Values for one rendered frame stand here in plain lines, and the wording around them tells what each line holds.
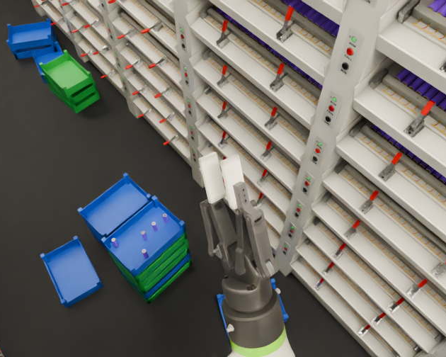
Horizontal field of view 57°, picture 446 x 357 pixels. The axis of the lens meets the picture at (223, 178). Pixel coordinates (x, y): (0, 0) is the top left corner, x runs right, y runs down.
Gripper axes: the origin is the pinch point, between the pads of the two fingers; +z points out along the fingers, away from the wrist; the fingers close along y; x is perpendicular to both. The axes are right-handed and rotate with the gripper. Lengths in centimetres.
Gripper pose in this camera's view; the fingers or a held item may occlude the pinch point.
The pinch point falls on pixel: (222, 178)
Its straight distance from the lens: 57.9
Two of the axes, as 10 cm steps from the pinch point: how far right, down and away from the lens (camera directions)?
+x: -7.4, 3.6, -5.7
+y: 6.4, 1.2, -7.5
